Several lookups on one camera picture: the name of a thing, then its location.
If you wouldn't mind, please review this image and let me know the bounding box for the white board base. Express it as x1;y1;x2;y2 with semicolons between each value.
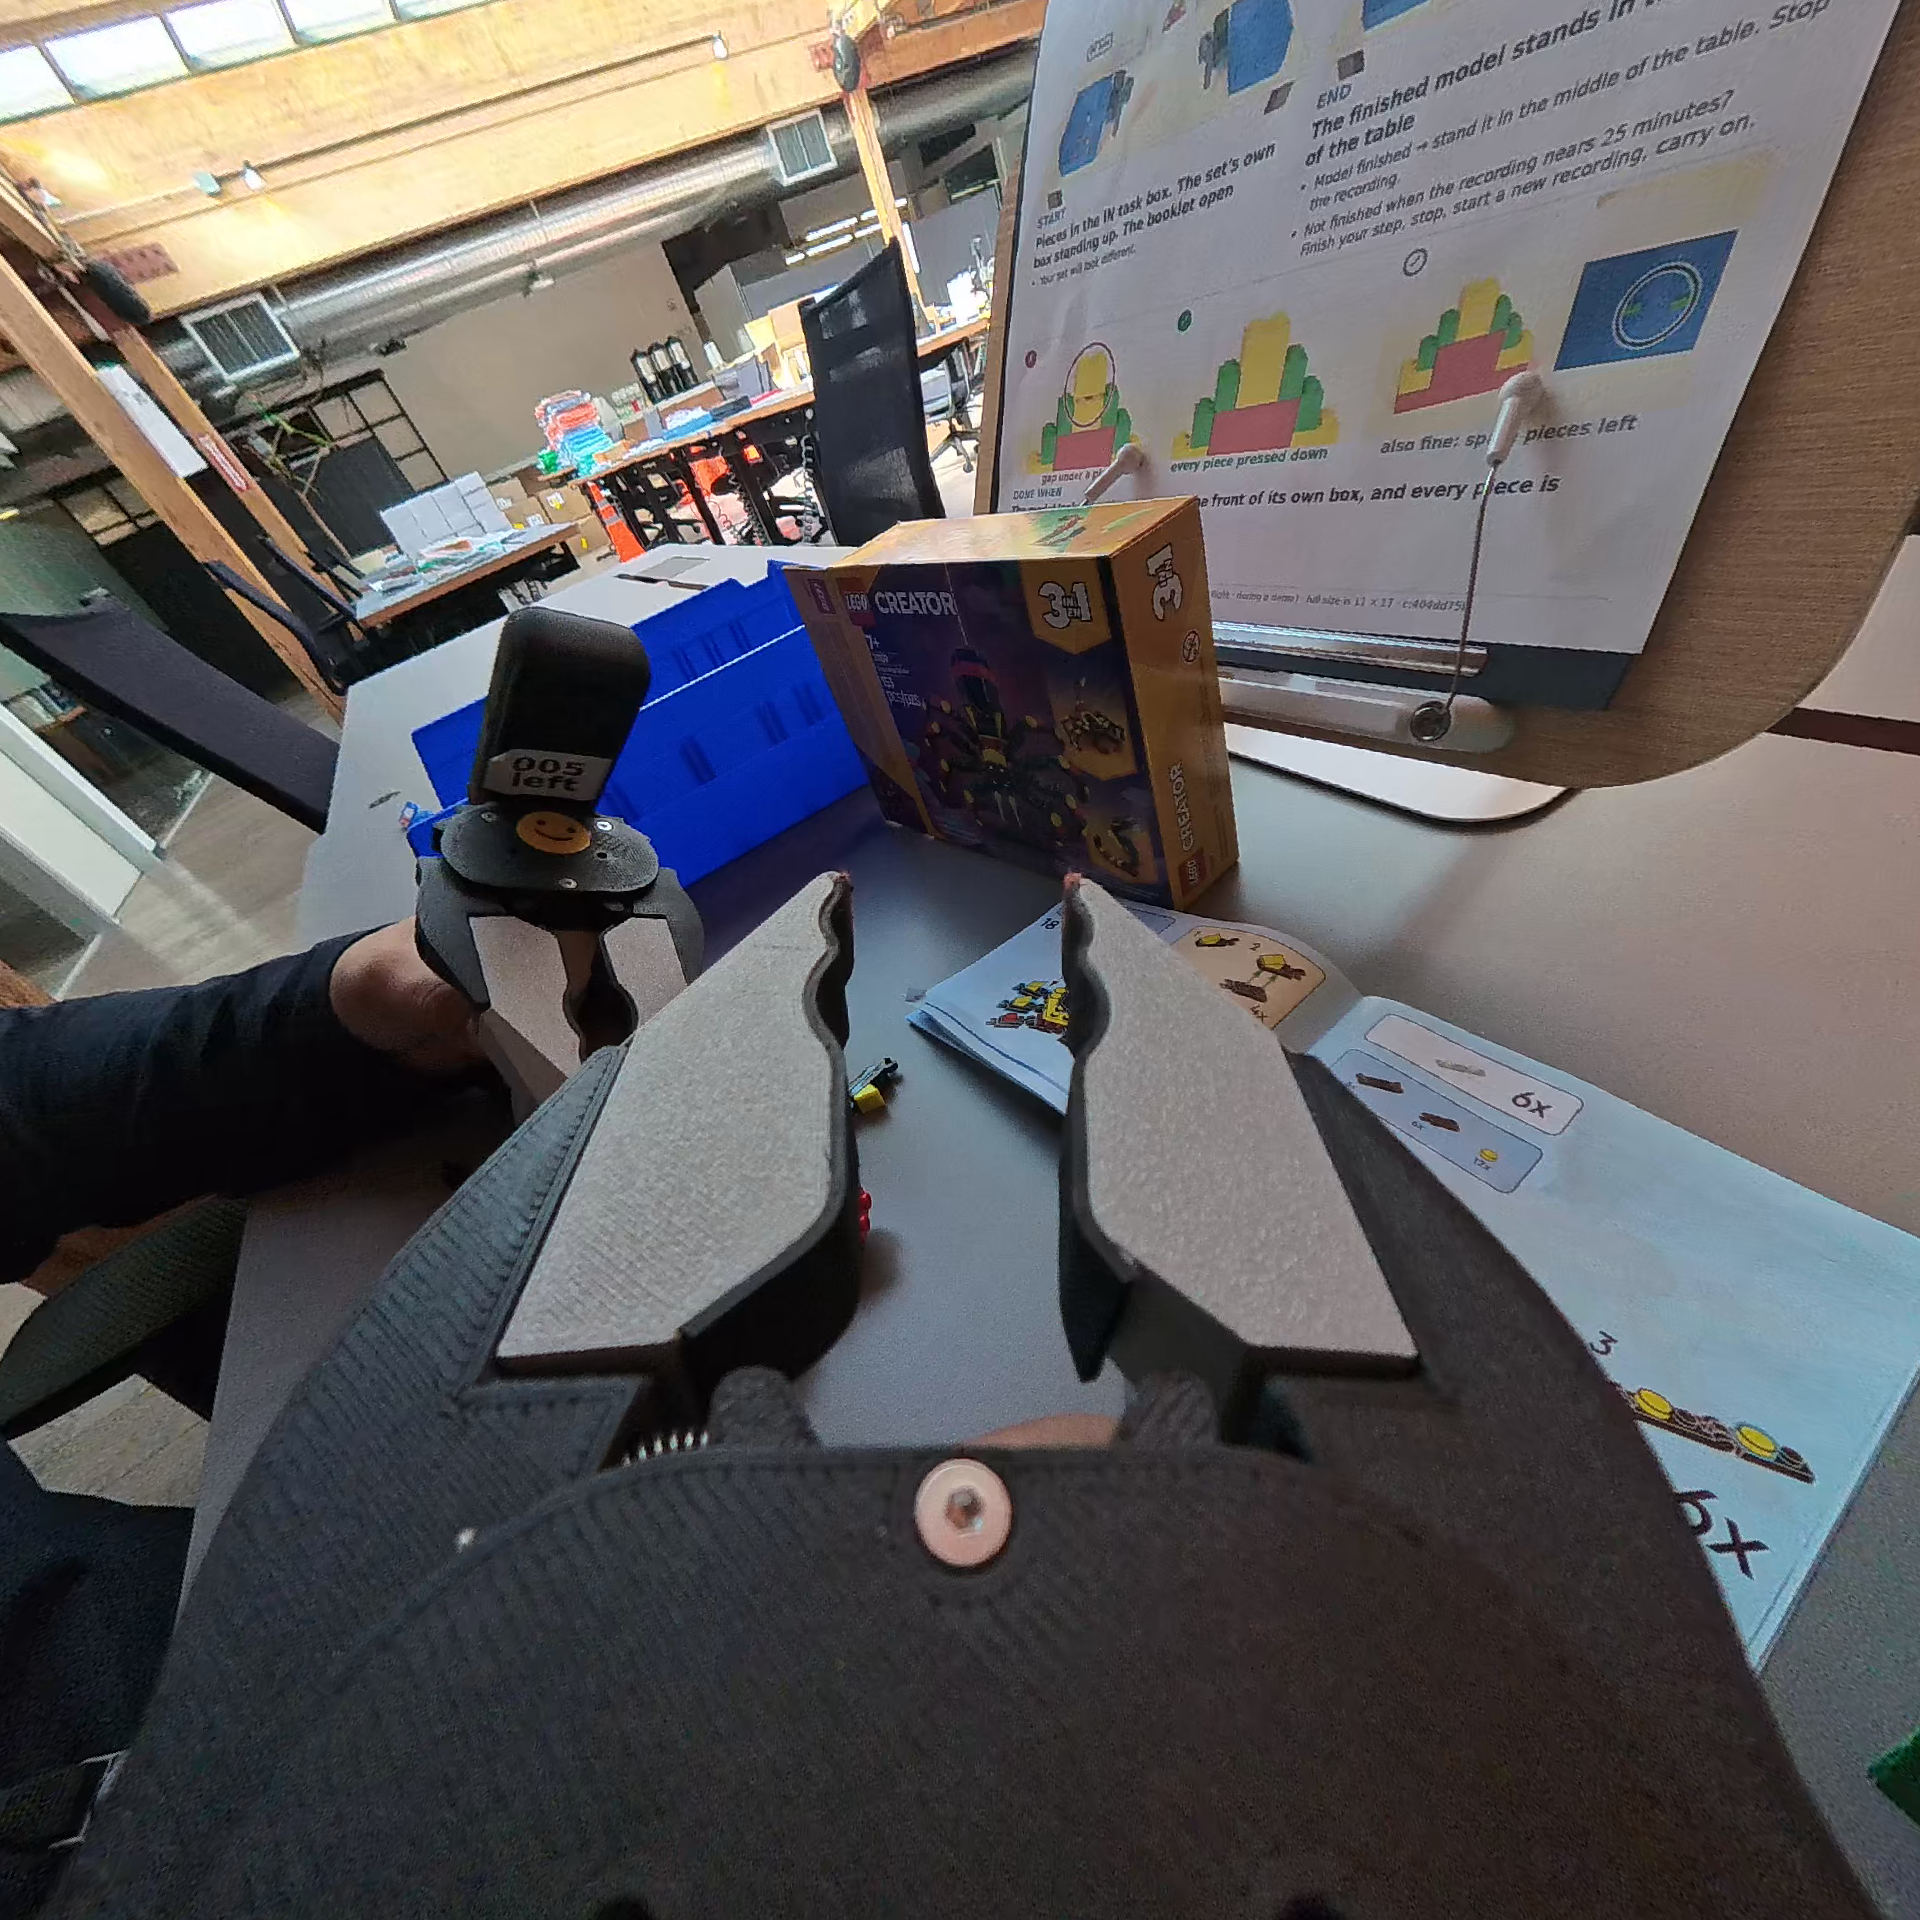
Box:
1217;718;1578;831

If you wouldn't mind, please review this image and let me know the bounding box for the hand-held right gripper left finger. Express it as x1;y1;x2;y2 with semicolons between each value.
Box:
490;874;866;1384

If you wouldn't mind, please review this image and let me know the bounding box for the lego instruction booklet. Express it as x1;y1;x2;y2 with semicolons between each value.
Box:
906;902;1901;1671

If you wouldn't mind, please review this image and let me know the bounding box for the blue plastic bin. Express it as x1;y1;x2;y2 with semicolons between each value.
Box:
412;558;873;903

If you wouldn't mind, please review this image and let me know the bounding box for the black office chair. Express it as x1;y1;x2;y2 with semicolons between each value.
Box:
798;241;950;554
0;597;342;838
0;1191;252;1446

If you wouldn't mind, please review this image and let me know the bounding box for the lego set box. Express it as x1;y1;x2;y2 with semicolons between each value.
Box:
784;497;1242;913

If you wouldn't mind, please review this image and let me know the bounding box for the person's dark clothed body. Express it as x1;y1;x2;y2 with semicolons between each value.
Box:
0;1439;200;1920

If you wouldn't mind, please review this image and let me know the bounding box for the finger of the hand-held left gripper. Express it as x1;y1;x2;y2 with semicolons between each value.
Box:
463;915;589;1126
597;929;695;1046

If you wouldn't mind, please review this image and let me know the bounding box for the printed instruction sheet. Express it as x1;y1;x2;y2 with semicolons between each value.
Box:
997;0;1910;656

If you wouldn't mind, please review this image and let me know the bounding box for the person's left hand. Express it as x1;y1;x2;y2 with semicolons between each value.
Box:
328;920;519;1078

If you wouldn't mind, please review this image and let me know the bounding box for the white pin with wire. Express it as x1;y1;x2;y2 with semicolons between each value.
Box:
1408;369;1550;749

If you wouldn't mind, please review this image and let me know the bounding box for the person's left forearm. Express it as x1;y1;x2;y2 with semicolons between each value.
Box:
0;931;392;1286

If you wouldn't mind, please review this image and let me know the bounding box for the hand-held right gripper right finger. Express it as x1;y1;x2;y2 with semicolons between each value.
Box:
1054;878;1422;1385

